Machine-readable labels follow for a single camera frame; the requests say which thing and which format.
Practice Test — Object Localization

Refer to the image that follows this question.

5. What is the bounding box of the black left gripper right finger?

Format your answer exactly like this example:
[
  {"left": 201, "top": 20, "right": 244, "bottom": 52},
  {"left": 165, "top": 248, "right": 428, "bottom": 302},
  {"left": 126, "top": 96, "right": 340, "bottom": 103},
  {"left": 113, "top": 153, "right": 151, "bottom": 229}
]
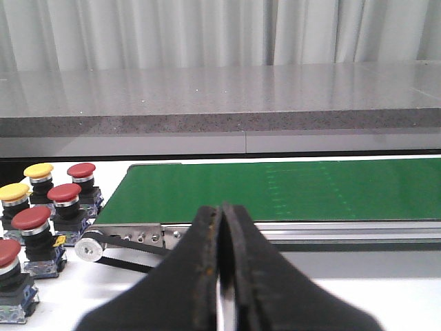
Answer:
[{"left": 222, "top": 203, "right": 381, "bottom": 330}]

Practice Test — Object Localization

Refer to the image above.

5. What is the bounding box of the white curtain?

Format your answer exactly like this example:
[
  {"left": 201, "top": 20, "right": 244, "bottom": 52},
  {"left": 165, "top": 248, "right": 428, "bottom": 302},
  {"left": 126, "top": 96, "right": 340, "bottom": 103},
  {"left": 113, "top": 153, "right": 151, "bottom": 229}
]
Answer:
[{"left": 1, "top": 1, "right": 440, "bottom": 72}]

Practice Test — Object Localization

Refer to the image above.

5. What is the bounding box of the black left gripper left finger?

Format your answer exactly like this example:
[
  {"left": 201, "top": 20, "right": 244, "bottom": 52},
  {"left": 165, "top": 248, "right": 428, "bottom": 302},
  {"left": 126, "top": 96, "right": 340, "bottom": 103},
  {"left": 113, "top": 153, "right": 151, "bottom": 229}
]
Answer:
[{"left": 76, "top": 206, "right": 221, "bottom": 330}]

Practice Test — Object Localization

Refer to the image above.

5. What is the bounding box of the red push button front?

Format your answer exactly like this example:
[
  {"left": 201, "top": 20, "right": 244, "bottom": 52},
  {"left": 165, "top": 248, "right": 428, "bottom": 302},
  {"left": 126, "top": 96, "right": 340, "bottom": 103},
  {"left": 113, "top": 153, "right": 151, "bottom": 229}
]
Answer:
[{"left": 12, "top": 206, "right": 67, "bottom": 279}]

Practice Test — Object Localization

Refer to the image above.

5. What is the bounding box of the green conveyor belt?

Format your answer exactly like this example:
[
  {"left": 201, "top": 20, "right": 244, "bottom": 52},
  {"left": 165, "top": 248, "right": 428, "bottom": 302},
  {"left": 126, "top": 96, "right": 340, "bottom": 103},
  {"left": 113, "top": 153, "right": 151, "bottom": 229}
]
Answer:
[{"left": 96, "top": 158, "right": 440, "bottom": 225}]

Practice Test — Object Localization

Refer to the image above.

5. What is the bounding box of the red push button far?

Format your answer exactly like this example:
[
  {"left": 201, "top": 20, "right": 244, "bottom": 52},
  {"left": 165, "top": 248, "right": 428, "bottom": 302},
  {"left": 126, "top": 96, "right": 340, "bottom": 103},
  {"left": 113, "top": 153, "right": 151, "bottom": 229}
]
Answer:
[{"left": 67, "top": 163, "right": 103, "bottom": 219}]

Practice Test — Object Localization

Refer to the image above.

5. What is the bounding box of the grey stone shelf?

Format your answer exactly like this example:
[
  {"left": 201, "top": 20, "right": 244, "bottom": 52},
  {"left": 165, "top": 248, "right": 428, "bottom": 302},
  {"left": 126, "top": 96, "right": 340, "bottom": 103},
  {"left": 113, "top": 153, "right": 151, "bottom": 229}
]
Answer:
[{"left": 1, "top": 61, "right": 440, "bottom": 137}]

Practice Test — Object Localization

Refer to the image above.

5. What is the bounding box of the red push button nearest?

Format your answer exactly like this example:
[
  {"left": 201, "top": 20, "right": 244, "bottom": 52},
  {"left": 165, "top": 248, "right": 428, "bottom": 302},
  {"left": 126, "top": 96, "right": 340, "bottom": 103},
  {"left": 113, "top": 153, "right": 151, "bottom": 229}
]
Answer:
[{"left": 1, "top": 239, "right": 39, "bottom": 324}]

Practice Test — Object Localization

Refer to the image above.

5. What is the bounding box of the black drive belt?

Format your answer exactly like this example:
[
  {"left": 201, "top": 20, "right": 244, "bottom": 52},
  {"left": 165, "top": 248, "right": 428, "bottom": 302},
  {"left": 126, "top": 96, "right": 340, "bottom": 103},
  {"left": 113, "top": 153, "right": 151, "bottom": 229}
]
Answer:
[{"left": 81, "top": 231, "right": 171, "bottom": 273}]

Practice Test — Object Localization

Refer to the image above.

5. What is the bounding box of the red push button middle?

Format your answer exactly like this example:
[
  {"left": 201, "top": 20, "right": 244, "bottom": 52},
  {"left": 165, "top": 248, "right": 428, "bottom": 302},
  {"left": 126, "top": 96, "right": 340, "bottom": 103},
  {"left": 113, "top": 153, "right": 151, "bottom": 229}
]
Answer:
[{"left": 47, "top": 183, "right": 91, "bottom": 247}]

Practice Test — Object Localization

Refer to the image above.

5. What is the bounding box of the yellow push button near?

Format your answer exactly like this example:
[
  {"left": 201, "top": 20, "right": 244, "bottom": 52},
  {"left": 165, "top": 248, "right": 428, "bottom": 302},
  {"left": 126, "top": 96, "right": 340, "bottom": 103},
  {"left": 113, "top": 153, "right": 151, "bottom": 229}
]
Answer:
[{"left": 1, "top": 183, "right": 30, "bottom": 245}]

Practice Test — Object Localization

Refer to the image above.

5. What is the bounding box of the yellow push button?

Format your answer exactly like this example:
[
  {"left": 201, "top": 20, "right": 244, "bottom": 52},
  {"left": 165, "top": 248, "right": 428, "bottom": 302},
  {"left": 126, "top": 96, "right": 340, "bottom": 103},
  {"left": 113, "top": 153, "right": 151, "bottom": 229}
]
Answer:
[
  {"left": 1, "top": 183, "right": 30, "bottom": 245},
  {"left": 23, "top": 163, "right": 54, "bottom": 205}
]

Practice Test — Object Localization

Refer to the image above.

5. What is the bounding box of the yellow push button far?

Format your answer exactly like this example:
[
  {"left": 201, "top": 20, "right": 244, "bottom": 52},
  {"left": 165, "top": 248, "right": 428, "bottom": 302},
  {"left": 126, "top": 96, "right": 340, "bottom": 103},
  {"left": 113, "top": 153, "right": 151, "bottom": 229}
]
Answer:
[{"left": 23, "top": 163, "right": 54, "bottom": 205}]

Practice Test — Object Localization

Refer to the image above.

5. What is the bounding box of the red push button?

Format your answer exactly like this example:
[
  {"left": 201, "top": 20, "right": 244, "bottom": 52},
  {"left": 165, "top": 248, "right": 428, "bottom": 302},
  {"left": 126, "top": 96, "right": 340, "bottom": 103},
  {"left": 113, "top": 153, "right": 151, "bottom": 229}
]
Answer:
[
  {"left": 67, "top": 163, "right": 103, "bottom": 219},
  {"left": 12, "top": 206, "right": 67, "bottom": 279},
  {"left": 47, "top": 183, "right": 91, "bottom": 247},
  {"left": 1, "top": 239, "right": 39, "bottom": 324}
]

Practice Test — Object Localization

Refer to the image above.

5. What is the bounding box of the aluminium conveyor frame rail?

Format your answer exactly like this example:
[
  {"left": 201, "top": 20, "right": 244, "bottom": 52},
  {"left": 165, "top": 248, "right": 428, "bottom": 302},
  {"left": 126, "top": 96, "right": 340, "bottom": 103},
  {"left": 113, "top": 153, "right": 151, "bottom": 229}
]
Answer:
[{"left": 161, "top": 220, "right": 441, "bottom": 245}]

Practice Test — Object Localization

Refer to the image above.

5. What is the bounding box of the silver drive pulley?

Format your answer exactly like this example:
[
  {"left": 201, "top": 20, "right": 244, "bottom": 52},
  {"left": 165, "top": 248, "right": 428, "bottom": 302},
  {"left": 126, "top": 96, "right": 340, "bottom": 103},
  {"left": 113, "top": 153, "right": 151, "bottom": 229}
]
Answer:
[{"left": 74, "top": 238, "right": 104, "bottom": 262}]

